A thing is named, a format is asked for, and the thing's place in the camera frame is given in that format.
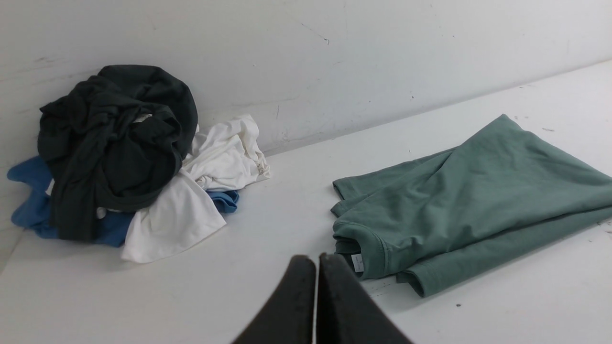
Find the white crumpled garment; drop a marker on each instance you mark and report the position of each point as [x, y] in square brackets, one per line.
[225, 157]

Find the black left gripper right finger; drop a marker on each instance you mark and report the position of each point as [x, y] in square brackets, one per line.
[345, 312]

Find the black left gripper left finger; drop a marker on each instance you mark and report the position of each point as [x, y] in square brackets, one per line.
[287, 316]

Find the dark green crumpled garment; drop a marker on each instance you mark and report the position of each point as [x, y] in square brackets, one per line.
[115, 141]

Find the blue crumpled garment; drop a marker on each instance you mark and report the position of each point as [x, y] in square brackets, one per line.
[33, 200]

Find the green long sleeve shirt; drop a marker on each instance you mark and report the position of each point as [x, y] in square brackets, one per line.
[442, 219]

